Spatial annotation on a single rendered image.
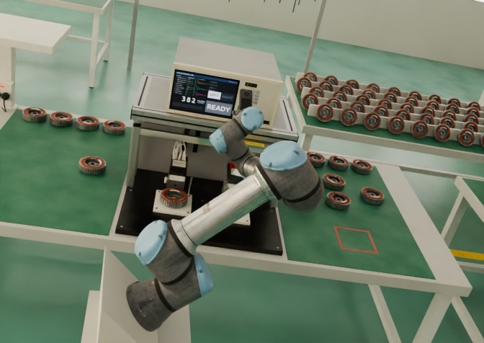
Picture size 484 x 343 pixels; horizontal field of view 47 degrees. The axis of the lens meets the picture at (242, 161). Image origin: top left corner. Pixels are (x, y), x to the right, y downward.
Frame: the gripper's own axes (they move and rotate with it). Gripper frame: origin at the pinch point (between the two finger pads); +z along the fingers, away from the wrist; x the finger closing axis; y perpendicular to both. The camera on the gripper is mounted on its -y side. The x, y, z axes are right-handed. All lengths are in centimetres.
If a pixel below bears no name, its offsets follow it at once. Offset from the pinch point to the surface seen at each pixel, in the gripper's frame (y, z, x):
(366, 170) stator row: 15, 64, 77
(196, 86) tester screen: -7.9, 4.1, -18.8
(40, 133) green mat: 22, 56, -86
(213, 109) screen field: -0.6, 7.5, -10.5
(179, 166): 24.5, 10.5, -20.2
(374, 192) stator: 25, 44, 76
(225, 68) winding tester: -16.9, 5.5, -8.7
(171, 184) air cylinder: 33.1, 22.3, -22.1
